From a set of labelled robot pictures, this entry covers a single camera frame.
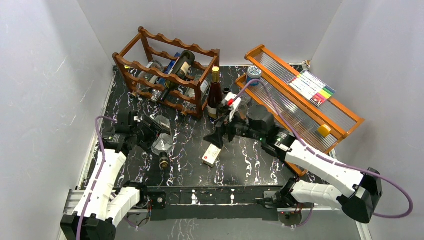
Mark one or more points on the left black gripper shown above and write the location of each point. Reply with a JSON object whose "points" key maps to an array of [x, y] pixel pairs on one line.
{"points": [[155, 130]]}

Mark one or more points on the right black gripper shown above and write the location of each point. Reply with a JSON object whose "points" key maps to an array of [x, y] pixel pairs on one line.
{"points": [[215, 137]]}

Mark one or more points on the clear bottle gold label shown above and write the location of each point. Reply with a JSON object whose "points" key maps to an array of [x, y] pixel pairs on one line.
{"points": [[164, 145]]}

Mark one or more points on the clear glass bottle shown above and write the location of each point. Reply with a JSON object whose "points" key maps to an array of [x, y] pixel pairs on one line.
{"points": [[244, 105]]}

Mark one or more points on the dark red wine bottle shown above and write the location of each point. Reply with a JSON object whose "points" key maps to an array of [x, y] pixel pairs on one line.
{"points": [[215, 95]]}

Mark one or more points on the green wine bottle brown label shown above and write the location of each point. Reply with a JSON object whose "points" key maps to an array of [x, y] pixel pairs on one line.
{"points": [[225, 91]]}

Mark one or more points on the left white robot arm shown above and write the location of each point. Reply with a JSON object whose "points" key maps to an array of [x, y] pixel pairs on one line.
{"points": [[100, 211]]}

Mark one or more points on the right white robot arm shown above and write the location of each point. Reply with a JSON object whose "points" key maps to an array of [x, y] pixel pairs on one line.
{"points": [[354, 192]]}

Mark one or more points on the blue patterned bottle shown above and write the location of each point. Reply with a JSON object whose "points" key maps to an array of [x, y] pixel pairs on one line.
{"points": [[166, 71]]}

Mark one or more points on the clear bottle white label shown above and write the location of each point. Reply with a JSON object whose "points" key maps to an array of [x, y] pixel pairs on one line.
{"points": [[191, 93]]}

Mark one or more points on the dark bottle cream label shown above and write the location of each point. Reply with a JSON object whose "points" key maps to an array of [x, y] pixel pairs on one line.
{"points": [[180, 69]]}

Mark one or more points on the white rectangular box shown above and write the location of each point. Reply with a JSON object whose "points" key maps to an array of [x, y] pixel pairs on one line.
{"points": [[211, 155]]}

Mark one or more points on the orange tiered display shelf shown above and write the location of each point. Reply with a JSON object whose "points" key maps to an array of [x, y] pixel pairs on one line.
{"points": [[292, 109]]}

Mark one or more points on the blue lidded jar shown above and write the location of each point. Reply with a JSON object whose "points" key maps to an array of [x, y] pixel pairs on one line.
{"points": [[253, 73]]}

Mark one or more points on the pack of coloured markers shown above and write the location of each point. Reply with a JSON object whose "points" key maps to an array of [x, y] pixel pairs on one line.
{"points": [[311, 88]]}

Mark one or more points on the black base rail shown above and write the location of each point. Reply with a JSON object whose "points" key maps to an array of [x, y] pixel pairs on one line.
{"points": [[219, 202]]}

